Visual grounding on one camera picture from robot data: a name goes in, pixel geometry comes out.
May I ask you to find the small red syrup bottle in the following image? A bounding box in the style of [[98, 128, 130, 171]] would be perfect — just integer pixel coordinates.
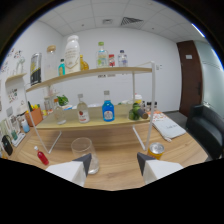
[[33, 145, 50, 166]]

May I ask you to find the clear bottle with green cap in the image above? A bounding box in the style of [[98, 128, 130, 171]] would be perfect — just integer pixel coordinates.
[[96, 41, 110, 69]]

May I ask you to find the clear vodka bottle red label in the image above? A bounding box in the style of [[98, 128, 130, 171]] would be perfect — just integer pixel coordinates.
[[76, 93, 91, 124]]

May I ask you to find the glass cup of green limes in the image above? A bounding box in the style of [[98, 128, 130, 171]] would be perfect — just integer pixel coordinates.
[[128, 102, 143, 121]]

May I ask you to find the yellow and white cup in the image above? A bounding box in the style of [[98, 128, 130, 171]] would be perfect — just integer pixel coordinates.
[[133, 94, 143, 105]]

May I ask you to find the clear drinking glass with ice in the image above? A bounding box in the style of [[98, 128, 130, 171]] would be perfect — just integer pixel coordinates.
[[70, 136, 100, 175]]

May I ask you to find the orange patterned book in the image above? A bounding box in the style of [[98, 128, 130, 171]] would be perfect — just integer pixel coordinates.
[[148, 111, 169, 124]]

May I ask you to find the clear bottle with orange cap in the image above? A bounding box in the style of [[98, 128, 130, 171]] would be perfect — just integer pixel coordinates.
[[53, 97, 67, 126]]

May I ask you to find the white tray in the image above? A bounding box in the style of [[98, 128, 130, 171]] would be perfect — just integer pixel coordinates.
[[10, 132, 26, 148]]

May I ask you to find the black chair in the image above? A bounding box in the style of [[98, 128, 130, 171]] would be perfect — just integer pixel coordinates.
[[185, 104, 224, 159]]

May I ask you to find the white bottle with blue base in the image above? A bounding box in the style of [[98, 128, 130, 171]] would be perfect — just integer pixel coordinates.
[[21, 119, 31, 134]]

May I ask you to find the black bag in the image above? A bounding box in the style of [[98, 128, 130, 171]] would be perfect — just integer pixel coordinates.
[[0, 144, 14, 157]]

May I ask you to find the blue gin bottle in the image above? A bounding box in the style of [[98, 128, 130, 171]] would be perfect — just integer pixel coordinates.
[[101, 90, 116, 123]]

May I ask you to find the green potted plant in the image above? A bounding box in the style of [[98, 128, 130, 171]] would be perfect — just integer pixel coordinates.
[[56, 94, 70, 107]]

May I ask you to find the dark brown door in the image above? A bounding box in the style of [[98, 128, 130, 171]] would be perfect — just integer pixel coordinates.
[[176, 40, 203, 118]]

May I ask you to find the small teal bottle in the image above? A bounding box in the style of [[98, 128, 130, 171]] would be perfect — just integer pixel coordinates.
[[58, 58, 67, 77]]

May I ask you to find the glass jar with cork lid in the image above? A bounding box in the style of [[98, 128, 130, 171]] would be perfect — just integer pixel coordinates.
[[44, 45, 58, 80]]

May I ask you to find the amber yellow bottle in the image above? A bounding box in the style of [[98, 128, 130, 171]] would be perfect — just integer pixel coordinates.
[[79, 54, 90, 71]]

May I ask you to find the black and yellow can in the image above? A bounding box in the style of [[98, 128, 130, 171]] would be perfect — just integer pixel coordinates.
[[29, 52, 43, 87]]

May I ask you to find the small clear bottle blue cap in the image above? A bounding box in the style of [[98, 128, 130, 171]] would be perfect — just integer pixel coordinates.
[[117, 49, 129, 68]]

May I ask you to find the large white bottle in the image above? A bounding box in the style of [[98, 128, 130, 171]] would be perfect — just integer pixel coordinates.
[[64, 34, 81, 75]]

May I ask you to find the red and white box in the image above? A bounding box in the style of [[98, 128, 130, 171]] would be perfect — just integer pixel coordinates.
[[108, 54, 116, 68]]

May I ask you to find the ceiling air vent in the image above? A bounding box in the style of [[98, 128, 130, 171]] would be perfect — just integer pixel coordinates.
[[120, 16, 144, 27]]

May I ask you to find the white frame wooden shelf rack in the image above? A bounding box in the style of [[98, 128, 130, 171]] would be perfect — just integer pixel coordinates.
[[23, 60, 157, 155]]

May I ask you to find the black cylindrical tool handle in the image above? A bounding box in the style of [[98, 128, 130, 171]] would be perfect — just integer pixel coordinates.
[[137, 108, 150, 120]]

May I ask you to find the wooden wall shelf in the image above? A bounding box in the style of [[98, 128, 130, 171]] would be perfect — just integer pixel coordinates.
[[4, 72, 28, 84]]

